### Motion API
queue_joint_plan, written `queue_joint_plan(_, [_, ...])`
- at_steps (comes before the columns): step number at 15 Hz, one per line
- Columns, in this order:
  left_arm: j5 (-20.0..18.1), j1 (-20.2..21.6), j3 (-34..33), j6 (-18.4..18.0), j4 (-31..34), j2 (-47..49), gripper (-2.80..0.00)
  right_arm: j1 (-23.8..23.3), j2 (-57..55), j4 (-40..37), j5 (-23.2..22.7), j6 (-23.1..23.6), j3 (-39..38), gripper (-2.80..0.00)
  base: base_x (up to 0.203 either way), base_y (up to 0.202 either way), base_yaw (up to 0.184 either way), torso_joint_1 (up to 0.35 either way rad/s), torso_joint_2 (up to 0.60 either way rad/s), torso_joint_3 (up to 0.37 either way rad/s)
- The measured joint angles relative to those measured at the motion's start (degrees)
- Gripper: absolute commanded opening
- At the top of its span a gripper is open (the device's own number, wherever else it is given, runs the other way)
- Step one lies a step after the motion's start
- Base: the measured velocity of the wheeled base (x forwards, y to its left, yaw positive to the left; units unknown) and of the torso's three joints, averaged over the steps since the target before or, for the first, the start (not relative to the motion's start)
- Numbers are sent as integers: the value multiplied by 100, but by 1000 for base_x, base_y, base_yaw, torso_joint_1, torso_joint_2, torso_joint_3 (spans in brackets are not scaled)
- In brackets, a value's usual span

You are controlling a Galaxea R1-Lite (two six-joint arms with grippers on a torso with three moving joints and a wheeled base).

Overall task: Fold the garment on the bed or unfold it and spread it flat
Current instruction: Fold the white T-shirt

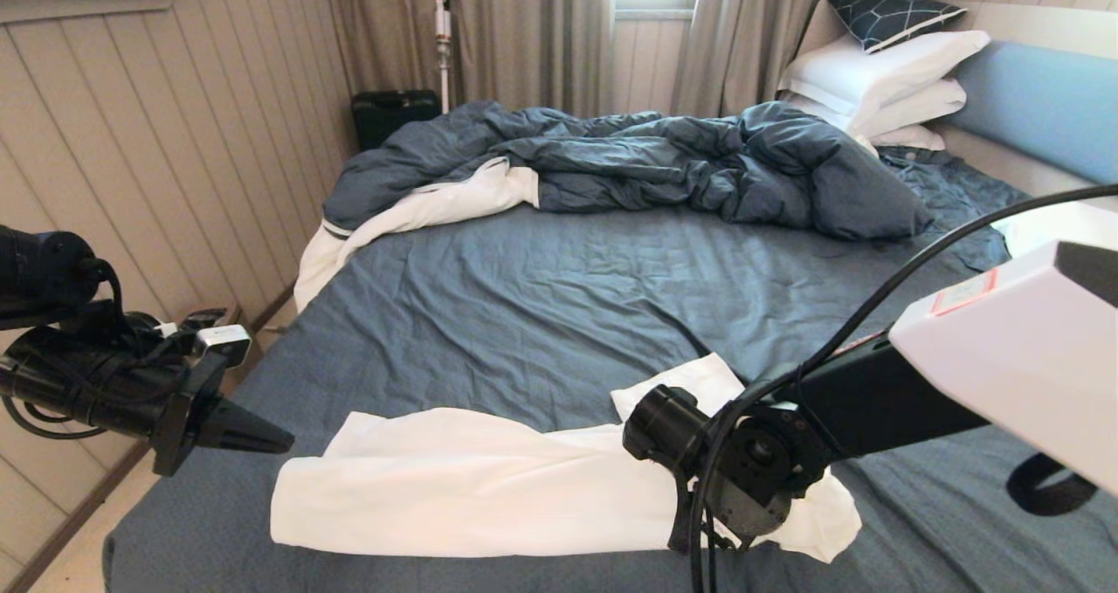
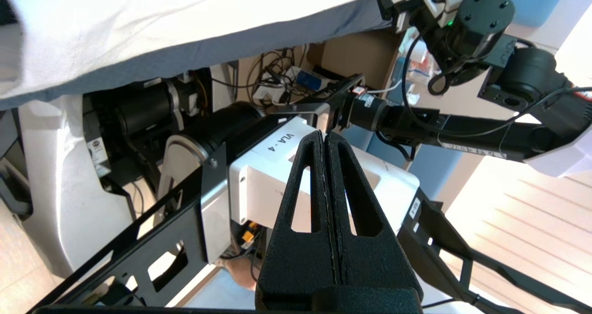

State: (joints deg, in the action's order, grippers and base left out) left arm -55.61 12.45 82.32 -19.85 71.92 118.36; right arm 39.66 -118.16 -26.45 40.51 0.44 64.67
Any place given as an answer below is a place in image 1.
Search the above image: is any white loose pillow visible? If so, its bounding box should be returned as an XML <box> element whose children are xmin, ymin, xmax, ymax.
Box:
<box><xmin>991</xmin><ymin>200</ymin><xmax>1118</xmax><ymax>258</ymax></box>

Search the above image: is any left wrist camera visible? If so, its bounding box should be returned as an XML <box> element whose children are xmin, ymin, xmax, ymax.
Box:
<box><xmin>192</xmin><ymin>324</ymin><xmax>252</xmax><ymax>369</ymax></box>

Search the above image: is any blue padded headboard cushion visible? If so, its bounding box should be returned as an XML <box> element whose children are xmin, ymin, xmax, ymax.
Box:
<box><xmin>948</xmin><ymin>38</ymin><xmax>1118</xmax><ymax>188</ymax></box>

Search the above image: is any white T-shirt with blue print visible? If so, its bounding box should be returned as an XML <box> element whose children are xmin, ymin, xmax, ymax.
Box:
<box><xmin>269</xmin><ymin>353</ymin><xmax>863</xmax><ymax>564</ymax></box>

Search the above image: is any white stick vacuum cleaner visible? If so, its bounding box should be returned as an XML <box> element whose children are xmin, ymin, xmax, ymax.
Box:
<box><xmin>434</xmin><ymin>0</ymin><xmax>453</xmax><ymax>114</ymax></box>

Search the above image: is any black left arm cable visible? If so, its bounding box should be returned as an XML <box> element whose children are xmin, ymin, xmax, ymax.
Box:
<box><xmin>0</xmin><ymin>257</ymin><xmax>206</xmax><ymax>441</ymax></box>

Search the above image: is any beige headboard frame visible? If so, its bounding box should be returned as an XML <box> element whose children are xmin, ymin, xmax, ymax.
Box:
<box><xmin>790</xmin><ymin>0</ymin><xmax>1118</xmax><ymax>205</ymax></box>

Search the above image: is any dark geometric patterned cushion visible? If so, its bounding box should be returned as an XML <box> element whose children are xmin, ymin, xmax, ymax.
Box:
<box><xmin>826</xmin><ymin>0</ymin><xmax>969</xmax><ymax>52</ymax></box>

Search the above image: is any narrow beige curtain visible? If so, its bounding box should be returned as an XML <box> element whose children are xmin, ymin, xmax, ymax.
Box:
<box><xmin>671</xmin><ymin>0</ymin><xmax>914</xmax><ymax>119</ymax></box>

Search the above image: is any flat white stacked pillow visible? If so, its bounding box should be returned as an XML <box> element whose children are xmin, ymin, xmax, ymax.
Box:
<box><xmin>869</xmin><ymin>121</ymin><xmax>948</xmax><ymax>149</ymax></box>

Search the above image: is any wide beige curtain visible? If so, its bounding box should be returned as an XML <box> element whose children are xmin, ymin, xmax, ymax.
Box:
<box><xmin>323</xmin><ymin>0</ymin><xmax>615</xmax><ymax>153</ymax></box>

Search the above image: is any black hard case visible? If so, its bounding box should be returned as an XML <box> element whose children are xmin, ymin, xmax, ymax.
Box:
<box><xmin>352</xmin><ymin>88</ymin><xmax>442</xmax><ymax>150</ymax></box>

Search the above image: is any large white stacked pillow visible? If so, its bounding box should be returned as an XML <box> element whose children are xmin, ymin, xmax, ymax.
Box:
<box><xmin>779</xmin><ymin>27</ymin><xmax>993</xmax><ymax>127</ymax></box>

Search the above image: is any dark blue crumpled duvet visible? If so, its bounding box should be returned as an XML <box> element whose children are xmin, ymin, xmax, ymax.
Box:
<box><xmin>295</xmin><ymin>98</ymin><xmax>935</xmax><ymax>313</ymax></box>

